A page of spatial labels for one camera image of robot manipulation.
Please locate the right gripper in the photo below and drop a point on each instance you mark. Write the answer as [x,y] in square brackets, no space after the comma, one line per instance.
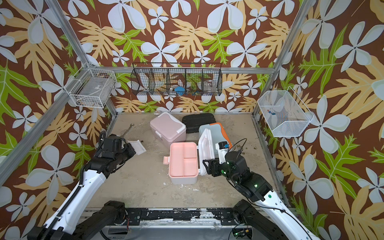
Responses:
[213,162]

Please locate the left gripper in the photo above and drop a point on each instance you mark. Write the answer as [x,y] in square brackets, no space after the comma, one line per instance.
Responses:
[129,147]

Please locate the white first aid kit box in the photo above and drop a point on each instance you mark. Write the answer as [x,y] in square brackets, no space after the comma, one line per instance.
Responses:
[205,152]

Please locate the pink tray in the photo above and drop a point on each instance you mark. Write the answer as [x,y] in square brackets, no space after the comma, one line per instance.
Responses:
[183,161]

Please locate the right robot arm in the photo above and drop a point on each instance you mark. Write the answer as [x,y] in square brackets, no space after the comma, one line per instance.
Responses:
[261,208]

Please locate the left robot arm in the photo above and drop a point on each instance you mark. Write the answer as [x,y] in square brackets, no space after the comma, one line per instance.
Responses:
[64,224]

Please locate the blue orange first aid kit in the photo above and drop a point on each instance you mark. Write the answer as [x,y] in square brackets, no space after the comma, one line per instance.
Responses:
[218,133]

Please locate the pink first aid kit box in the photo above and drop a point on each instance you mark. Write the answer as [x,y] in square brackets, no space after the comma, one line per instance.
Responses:
[168,130]

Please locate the large steel wrench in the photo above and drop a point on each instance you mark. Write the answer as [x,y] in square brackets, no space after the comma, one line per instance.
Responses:
[125,132]

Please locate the black plastic case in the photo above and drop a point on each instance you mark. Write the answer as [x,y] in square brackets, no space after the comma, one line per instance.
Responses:
[193,122]

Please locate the blue object in basket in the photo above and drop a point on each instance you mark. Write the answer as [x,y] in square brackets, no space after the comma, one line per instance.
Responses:
[180,91]

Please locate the white mesh basket right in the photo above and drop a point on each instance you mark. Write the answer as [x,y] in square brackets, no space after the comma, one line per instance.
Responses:
[285,113]

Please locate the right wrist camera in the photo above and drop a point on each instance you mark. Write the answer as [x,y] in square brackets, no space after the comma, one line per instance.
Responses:
[222,148]

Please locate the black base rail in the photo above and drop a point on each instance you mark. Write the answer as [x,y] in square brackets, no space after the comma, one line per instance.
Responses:
[184,216]

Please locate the white wire basket left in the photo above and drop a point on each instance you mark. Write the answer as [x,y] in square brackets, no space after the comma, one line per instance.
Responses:
[92,87]

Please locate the black wire basket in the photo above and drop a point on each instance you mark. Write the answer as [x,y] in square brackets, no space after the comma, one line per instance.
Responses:
[198,79]

